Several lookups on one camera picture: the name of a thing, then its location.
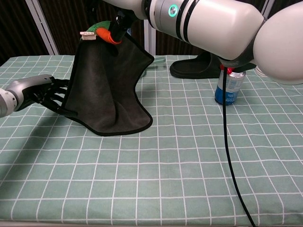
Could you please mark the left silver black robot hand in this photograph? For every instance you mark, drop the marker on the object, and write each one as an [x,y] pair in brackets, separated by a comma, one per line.
[28,88]

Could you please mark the right silver robot hand orange thumb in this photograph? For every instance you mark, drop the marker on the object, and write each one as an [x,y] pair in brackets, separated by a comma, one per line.
[118,29]

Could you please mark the green cloth black trim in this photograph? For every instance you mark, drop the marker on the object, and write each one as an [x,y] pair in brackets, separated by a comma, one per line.
[106,89]

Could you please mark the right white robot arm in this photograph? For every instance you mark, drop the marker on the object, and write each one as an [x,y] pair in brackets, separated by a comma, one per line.
[213,23]

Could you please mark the light green plastic dustpan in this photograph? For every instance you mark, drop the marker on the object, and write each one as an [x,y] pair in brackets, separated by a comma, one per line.
[159,60]

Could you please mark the black slide slipper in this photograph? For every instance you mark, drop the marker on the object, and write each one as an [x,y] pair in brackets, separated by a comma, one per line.
[196,67]

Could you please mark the green checked tablecloth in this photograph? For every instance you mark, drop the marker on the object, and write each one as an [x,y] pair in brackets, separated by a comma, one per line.
[151,165]

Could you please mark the grey metal partition post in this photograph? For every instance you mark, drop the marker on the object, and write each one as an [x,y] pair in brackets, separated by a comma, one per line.
[149,42]
[268,6]
[43,30]

